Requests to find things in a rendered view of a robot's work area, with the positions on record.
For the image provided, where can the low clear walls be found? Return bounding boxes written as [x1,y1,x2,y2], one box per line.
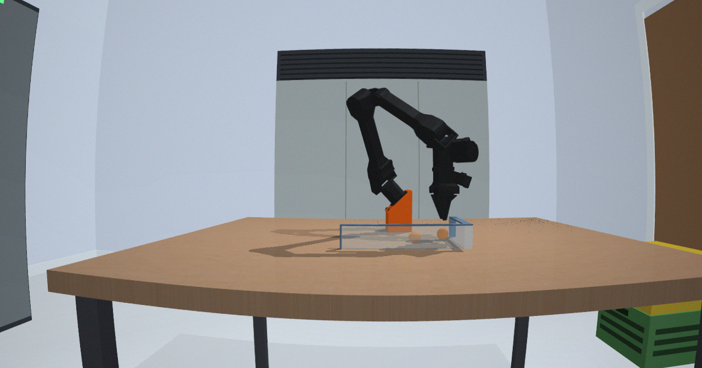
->
[341,225,473,250]

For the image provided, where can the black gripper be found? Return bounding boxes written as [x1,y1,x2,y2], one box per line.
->
[429,163,460,220]

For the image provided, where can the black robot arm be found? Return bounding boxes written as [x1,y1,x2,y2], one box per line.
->
[346,88,479,206]

